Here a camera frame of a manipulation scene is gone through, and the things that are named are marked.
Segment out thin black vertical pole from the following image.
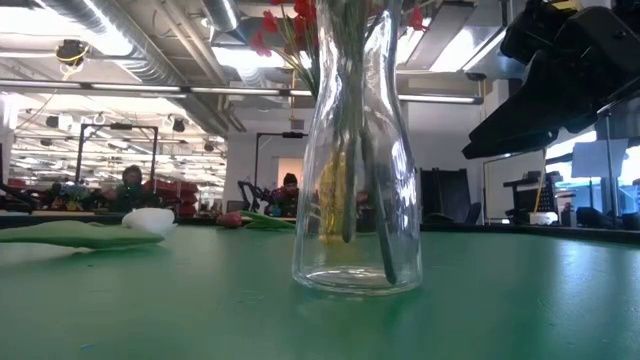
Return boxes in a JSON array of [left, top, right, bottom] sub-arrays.
[[602, 99, 616, 229]]

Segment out white paper sign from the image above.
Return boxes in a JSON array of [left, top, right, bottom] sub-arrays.
[[571, 138, 630, 179]]

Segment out green stems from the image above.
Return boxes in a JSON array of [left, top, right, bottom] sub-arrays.
[[357, 0, 400, 286]]

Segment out thin yellow rod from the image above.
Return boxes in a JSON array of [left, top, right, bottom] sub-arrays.
[[532, 148, 550, 214]]

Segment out small white box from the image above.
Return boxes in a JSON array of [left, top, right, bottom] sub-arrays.
[[528, 211, 559, 226]]

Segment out black equipment rack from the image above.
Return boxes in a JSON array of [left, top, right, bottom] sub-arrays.
[[502, 171, 565, 226]]

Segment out black chairs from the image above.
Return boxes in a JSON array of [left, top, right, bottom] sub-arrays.
[[419, 167, 484, 226]]

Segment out background blue flowers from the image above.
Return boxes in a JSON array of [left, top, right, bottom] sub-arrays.
[[58, 182, 90, 212]]

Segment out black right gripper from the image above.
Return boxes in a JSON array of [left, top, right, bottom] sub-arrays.
[[462, 5, 640, 160]]

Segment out clear glass vase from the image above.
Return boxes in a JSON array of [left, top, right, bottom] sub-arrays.
[[292, 0, 424, 297]]

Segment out person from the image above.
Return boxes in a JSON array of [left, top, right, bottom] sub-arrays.
[[110, 163, 162, 212], [272, 172, 301, 218]]

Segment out white artificial tulip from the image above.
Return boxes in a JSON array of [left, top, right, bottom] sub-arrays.
[[0, 206, 179, 252]]

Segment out red artificial flower bunch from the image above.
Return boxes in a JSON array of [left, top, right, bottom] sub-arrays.
[[249, 0, 430, 101]]

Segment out large silver ventilation duct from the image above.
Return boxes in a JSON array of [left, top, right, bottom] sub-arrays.
[[39, 0, 236, 136]]

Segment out round silver duct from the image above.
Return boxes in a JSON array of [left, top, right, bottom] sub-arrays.
[[199, 0, 242, 34]]

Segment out whiteboard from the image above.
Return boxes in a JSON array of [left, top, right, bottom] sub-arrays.
[[482, 149, 547, 222]]

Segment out yellow glass vase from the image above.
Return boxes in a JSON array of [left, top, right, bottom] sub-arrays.
[[317, 149, 351, 245]]

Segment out green table mat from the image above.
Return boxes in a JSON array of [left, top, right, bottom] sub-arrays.
[[0, 224, 640, 360]]

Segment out black ceiling device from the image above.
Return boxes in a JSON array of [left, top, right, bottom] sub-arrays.
[[54, 38, 91, 81]]

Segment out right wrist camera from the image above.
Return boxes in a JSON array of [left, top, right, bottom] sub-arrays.
[[499, 0, 569, 65]]

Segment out long ceiling light strip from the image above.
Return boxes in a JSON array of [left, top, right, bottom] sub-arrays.
[[0, 78, 484, 105]]

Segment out black gantry frame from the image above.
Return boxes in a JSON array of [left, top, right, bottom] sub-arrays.
[[74, 122, 160, 186], [253, 131, 310, 201]]

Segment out red storage bins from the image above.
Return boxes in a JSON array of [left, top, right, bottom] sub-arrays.
[[142, 178, 200, 217]]

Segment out red artificial tulip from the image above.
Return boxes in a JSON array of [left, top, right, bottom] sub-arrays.
[[216, 209, 297, 232]]

